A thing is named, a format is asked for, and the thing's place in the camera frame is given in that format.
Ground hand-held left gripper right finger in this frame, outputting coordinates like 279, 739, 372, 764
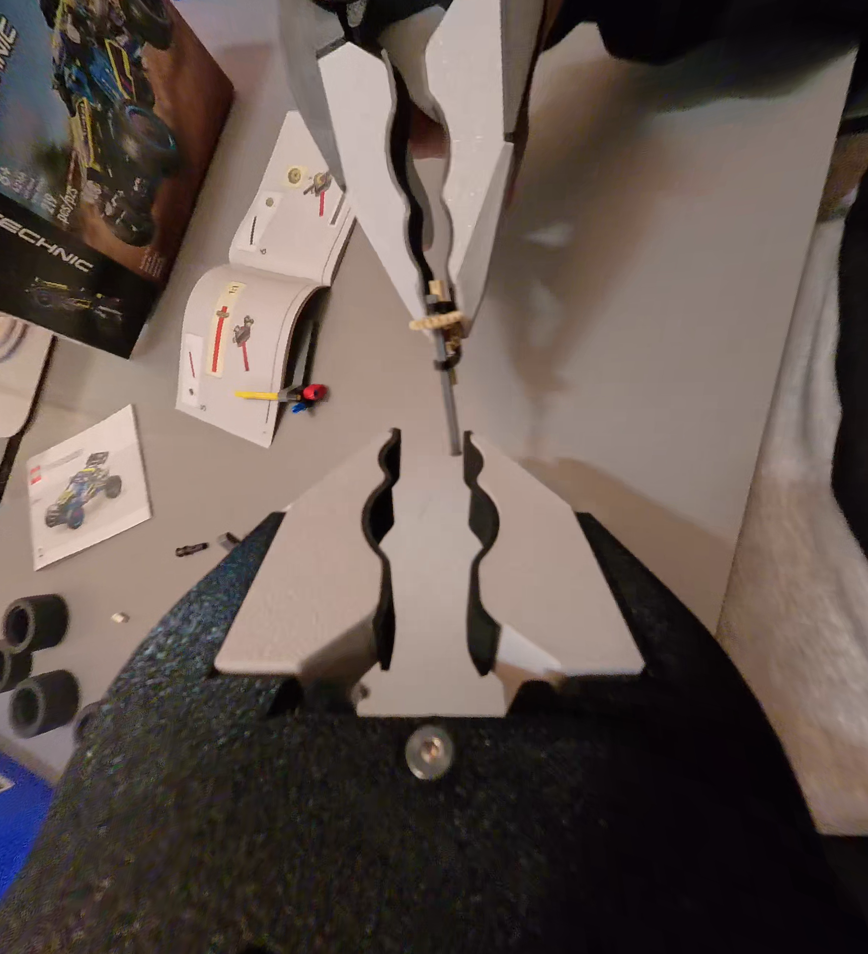
464, 429, 645, 690

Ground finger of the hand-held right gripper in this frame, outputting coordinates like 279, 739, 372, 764
425, 0, 548, 335
318, 39, 435, 342

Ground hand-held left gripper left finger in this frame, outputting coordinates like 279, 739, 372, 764
212, 428, 402, 690

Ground black lego gear assembly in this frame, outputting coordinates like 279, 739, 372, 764
407, 279, 472, 374

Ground grey lego axle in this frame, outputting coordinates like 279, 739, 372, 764
440, 335, 461, 457

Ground instruction booklet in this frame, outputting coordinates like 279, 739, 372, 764
175, 112, 358, 450

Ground black lego tyre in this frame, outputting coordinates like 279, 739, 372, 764
3, 594, 70, 651
7, 669, 80, 739
0, 641, 36, 696

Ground lego set cardboard box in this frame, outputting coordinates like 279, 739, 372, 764
0, 0, 235, 359

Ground person's grey fleece pants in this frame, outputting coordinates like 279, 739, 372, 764
717, 186, 868, 832

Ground small leaflet with car picture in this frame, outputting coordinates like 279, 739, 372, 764
25, 404, 153, 572

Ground blue plastic bin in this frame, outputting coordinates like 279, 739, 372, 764
0, 719, 55, 954

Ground lego frame with yellow axle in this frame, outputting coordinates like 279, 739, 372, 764
235, 331, 328, 414

